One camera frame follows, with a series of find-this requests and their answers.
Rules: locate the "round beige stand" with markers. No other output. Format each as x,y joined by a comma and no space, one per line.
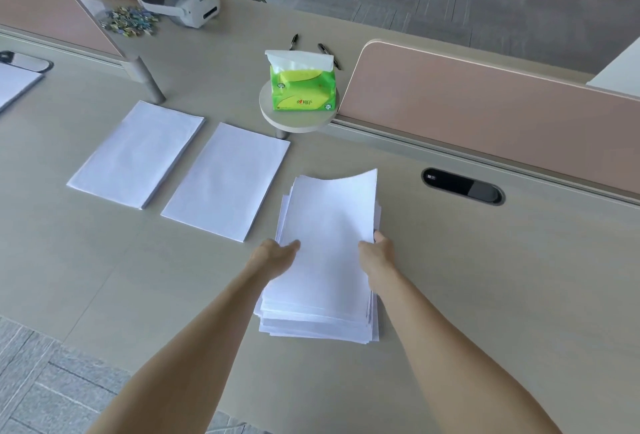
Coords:
295,119

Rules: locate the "neat white paper stack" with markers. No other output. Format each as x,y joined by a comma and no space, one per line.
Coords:
226,181
136,153

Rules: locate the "messy white paper stack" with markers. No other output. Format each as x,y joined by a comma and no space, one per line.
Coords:
327,228

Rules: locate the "black pen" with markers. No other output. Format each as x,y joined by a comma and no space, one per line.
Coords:
293,41
329,54

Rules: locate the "green tissue pack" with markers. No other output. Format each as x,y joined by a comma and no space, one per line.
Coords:
301,88

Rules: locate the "white paper sheet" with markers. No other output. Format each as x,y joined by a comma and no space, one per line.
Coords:
12,83

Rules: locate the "pink desk divider panel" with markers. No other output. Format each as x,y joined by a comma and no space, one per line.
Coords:
45,8
495,113

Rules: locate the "person's left forearm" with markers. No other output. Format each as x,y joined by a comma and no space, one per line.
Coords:
185,353

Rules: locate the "person's right forearm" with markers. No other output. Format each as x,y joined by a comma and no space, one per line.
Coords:
450,353

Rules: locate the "pile of colourful small pieces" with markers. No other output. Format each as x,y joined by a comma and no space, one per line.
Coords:
129,21

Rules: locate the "grey metal divider post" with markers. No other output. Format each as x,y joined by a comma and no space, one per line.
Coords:
146,79

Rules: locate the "white desk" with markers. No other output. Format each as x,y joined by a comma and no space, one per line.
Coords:
617,73

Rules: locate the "person's left hand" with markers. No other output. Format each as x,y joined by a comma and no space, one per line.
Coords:
272,257

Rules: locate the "person's right thumb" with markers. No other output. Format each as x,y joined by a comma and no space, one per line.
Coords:
366,247

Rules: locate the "person's left thumb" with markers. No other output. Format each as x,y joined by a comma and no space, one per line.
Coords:
291,247

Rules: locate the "person's right hand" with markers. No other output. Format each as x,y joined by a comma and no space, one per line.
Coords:
380,256

